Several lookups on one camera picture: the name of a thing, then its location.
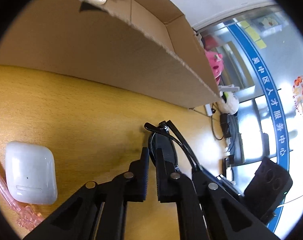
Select white earbuds case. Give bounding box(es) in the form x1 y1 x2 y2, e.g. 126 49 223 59
5 141 58 205

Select black sunglasses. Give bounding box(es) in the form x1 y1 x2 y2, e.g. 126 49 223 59
144 120 203 172

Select pink toothbrush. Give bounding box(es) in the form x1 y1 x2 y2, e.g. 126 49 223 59
0 175 44 231

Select white phone stand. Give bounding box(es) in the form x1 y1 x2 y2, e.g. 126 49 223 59
204 104 216 116

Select white panda plush toy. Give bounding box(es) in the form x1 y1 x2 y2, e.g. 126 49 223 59
216 92 239 115

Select pink plush toy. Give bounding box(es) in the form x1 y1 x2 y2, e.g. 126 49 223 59
205 50 224 85

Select open brown cardboard box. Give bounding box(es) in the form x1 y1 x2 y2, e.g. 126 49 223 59
0 0 219 108

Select black cable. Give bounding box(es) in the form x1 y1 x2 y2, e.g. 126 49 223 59
210 102 240 153

